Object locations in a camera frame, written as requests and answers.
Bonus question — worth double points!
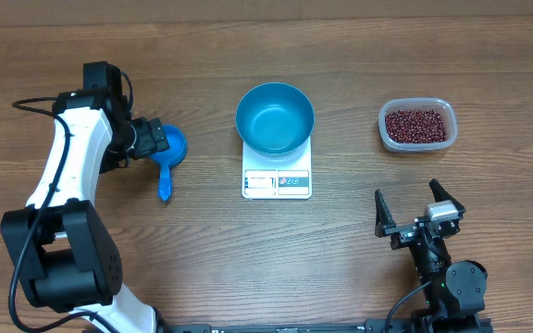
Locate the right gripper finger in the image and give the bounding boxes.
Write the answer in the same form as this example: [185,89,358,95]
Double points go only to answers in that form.
[429,179,466,214]
[375,189,395,237]

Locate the blue plastic measuring scoop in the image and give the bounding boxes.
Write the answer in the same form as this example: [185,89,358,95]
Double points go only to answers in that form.
[151,125,188,202]

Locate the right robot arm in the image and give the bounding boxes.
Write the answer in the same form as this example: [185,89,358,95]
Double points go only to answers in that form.
[366,179,493,332]

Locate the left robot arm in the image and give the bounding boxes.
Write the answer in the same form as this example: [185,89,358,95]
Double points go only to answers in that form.
[0,61,169,332]

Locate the white digital kitchen scale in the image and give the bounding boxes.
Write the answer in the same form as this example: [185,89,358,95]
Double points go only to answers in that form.
[241,139,313,200]

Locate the blue metal bowl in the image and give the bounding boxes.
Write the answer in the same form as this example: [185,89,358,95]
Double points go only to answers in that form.
[234,82,316,155]

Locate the red beans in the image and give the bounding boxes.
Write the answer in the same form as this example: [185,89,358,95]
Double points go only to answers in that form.
[384,109,447,143]

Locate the clear plastic container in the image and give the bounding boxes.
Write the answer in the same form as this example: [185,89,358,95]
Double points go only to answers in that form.
[378,97,458,153]

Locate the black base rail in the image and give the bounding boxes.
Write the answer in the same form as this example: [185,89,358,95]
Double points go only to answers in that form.
[158,318,494,333]

